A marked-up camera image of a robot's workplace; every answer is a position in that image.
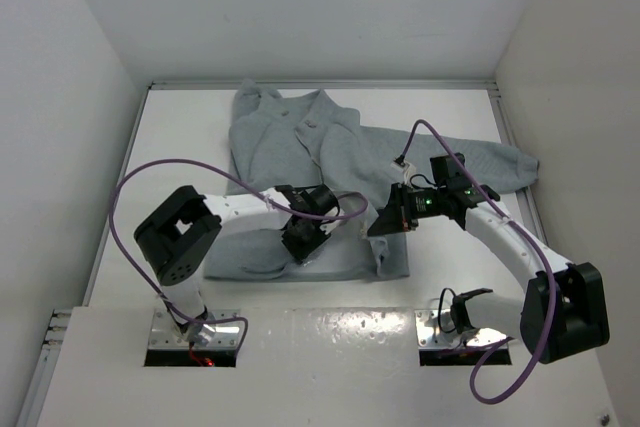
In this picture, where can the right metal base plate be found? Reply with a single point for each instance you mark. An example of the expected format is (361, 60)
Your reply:
(434, 331)

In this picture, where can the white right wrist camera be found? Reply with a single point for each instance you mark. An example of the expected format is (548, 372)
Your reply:
(407, 169)

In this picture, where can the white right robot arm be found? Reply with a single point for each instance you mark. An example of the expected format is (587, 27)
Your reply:
(563, 311)

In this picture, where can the grey zip jacket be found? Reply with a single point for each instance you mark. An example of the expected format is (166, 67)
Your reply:
(305, 141)

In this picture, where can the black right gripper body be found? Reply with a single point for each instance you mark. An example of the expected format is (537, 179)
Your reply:
(418, 205)

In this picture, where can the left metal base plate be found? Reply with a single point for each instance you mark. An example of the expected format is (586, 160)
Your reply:
(222, 332)

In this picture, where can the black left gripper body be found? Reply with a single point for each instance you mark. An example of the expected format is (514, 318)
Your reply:
(302, 242)

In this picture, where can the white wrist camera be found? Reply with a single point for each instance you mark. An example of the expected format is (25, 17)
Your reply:
(407, 169)
(333, 221)

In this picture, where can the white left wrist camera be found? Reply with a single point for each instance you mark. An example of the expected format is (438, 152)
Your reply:
(333, 221)

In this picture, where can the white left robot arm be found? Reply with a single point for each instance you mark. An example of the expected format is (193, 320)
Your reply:
(177, 236)

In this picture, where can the metal base plate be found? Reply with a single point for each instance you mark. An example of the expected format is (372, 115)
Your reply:
(434, 331)
(222, 332)

